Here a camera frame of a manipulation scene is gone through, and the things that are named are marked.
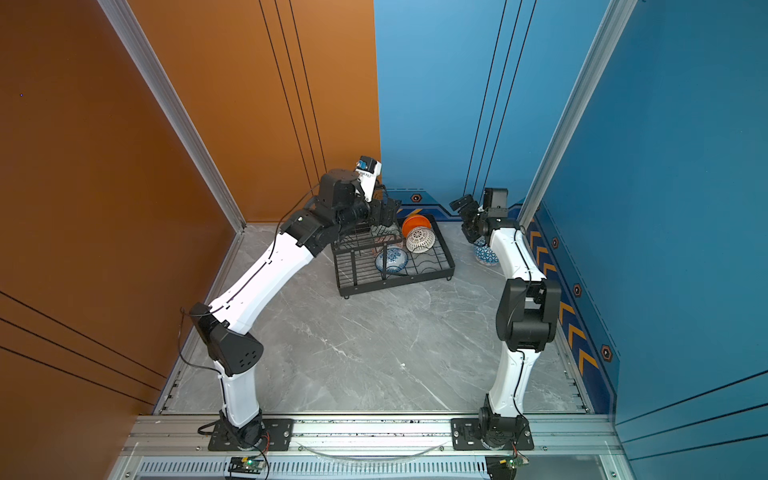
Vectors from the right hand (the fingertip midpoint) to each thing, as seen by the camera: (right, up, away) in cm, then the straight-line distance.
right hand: (456, 211), depth 94 cm
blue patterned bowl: (-19, -16, +11) cm, 27 cm away
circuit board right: (+7, -64, -23) cm, 69 cm away
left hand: (-21, +2, -21) cm, 30 cm away
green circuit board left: (-55, -64, -23) cm, 87 cm away
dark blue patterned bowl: (+14, -14, +16) cm, 25 cm away
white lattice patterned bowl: (-10, -8, +18) cm, 22 cm away
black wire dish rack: (-31, -16, -9) cm, 36 cm away
